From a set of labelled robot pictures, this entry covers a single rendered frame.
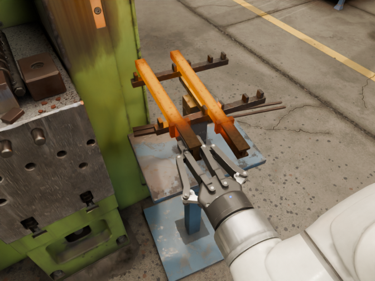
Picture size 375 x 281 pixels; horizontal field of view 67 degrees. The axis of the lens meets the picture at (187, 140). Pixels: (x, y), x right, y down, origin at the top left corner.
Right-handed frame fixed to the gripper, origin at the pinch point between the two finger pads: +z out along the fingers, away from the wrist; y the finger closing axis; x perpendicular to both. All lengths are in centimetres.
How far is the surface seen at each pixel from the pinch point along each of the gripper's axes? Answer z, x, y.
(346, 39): 146, -92, 232
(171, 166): 18.0, -30.1, 1.6
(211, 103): 12.2, -3.0, 11.8
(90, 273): 23, -95, -40
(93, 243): 29, -80, -34
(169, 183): 12.1, -30.3, -1.2
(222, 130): 4.2, -5.2, 11.1
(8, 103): 30.4, -1.2, -35.2
